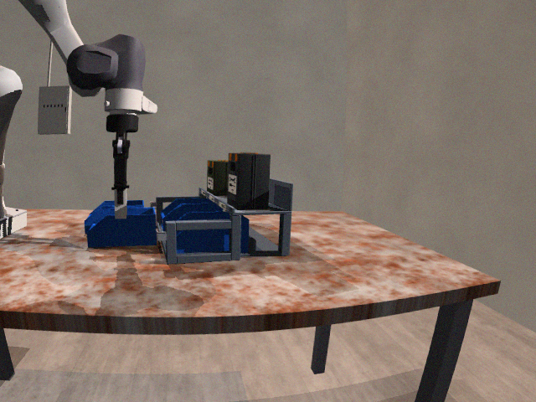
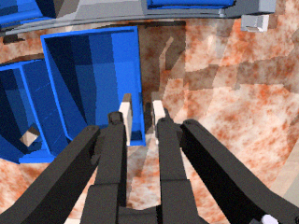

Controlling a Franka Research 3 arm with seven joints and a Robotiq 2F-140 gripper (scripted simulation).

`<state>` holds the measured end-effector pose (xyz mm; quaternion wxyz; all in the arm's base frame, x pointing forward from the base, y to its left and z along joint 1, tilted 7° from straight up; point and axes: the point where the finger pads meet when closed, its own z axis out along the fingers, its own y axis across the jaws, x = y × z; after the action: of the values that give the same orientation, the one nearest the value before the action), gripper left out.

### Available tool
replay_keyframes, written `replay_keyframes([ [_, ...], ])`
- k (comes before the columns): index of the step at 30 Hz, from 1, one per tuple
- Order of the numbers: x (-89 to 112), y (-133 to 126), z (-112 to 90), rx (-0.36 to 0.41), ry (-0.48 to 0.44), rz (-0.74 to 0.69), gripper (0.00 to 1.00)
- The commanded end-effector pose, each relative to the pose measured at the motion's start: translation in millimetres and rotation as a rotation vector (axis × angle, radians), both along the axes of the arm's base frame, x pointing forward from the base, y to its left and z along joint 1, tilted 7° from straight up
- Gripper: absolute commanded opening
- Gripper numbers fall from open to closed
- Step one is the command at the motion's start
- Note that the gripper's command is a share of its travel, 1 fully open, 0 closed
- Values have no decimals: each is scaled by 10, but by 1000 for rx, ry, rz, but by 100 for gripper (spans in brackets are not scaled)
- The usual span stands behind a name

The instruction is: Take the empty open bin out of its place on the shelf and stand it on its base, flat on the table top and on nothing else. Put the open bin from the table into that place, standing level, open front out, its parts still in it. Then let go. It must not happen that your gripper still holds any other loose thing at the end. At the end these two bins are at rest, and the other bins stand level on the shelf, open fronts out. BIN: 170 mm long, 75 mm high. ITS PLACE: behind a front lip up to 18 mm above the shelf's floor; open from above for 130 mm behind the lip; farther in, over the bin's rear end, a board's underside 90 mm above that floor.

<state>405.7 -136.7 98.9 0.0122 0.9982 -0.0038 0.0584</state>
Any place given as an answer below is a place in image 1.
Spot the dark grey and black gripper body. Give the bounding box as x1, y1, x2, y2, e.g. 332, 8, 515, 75
106, 115, 139, 144

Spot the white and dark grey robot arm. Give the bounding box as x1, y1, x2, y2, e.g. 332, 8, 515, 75
0, 0, 157, 218

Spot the blue bin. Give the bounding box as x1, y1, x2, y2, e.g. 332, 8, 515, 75
87, 208, 157, 247
176, 211, 250, 254
161, 198, 223, 231
85, 200, 144, 234

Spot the grey metal shelf frame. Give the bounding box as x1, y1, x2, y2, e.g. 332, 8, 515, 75
150, 178, 293, 264

